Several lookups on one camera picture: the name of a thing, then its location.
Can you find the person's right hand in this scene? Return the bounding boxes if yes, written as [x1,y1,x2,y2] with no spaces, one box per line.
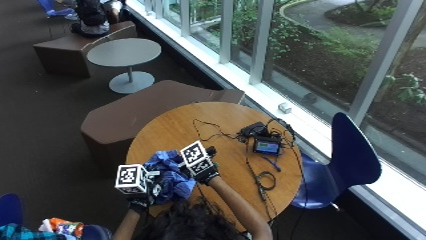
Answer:
[190,145,221,186]

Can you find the person's left hand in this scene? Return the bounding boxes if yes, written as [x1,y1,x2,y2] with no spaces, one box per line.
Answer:
[126,179,164,215]

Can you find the blue cloth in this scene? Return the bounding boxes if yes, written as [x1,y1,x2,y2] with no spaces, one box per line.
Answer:
[142,149,197,205]

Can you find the white marker cube right glove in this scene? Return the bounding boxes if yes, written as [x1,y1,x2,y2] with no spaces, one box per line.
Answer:
[178,140,216,177]

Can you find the white marker cube glove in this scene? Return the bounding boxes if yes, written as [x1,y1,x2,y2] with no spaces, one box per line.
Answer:
[115,163,150,195]
[178,140,216,177]

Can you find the white marker cube left glove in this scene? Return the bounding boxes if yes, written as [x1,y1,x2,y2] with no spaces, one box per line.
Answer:
[115,163,150,195]

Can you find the black power box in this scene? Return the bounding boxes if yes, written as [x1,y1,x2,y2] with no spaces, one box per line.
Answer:
[238,121,268,139]

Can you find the small screen device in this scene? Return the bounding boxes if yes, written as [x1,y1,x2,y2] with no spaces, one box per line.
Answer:
[252,135,284,157]

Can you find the small white box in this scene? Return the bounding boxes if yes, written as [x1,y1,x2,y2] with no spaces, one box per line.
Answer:
[277,102,293,115]

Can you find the brown angular bench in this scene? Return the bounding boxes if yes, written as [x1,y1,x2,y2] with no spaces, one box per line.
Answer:
[32,20,138,80]
[80,79,246,175]

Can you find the colourful snack bag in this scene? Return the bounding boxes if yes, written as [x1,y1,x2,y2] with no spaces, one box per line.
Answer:
[37,217,85,239]

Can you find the small dark sill object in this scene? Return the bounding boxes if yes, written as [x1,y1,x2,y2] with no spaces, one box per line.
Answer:
[302,92,320,105]

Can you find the blue plastic chair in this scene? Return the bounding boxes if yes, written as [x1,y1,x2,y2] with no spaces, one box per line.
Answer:
[0,193,25,228]
[36,0,77,19]
[290,111,383,211]

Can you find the teal plaid cloth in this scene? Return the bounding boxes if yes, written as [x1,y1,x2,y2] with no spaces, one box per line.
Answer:
[0,222,69,240]

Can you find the grey round side table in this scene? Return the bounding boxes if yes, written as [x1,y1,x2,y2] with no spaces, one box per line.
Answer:
[85,37,162,95]

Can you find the thin black cable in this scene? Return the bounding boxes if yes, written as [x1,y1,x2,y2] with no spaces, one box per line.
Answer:
[192,118,244,143]

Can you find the blue cable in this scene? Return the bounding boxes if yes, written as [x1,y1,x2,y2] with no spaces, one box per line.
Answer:
[260,155,284,173]

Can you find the long black cable with coil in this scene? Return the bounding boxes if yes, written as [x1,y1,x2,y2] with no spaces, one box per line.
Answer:
[245,139,280,222]

